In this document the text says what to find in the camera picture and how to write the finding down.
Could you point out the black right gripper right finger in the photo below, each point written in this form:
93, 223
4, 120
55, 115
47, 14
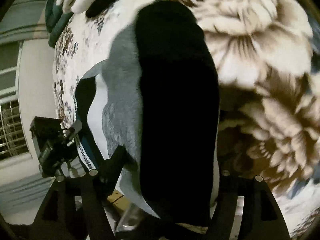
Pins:
246, 207

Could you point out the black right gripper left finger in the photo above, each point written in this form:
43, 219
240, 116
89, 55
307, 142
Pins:
73, 208

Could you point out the black grey white striped garment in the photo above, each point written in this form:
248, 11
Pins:
157, 95

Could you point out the white metal window grille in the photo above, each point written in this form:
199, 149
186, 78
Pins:
12, 139

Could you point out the dark green cloth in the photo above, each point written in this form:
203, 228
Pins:
55, 20

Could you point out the floral cream bed cover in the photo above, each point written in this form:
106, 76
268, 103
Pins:
266, 54

